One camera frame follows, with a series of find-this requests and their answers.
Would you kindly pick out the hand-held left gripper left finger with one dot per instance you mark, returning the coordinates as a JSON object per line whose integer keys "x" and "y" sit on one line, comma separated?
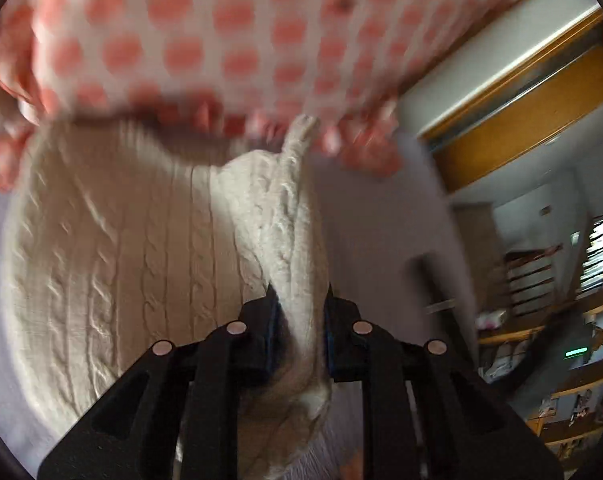
{"x": 270, "y": 332}

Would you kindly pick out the wooden sliding door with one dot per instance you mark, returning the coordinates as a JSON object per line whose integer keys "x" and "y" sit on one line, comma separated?
{"x": 526, "y": 100}

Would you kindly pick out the wooden shelf unit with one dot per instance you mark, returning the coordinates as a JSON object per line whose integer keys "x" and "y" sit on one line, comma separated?
{"x": 566, "y": 385}

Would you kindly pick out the pink polka dot blanket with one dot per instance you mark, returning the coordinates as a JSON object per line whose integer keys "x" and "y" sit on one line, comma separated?
{"x": 221, "y": 40}

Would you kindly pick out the window with blinds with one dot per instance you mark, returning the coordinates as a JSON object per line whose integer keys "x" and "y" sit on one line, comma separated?
{"x": 601, "y": 250}

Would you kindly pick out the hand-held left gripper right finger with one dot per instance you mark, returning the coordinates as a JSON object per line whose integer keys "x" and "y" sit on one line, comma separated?
{"x": 332, "y": 335}

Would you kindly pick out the wooden staircase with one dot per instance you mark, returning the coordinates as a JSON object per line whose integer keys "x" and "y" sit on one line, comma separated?
{"x": 531, "y": 275}

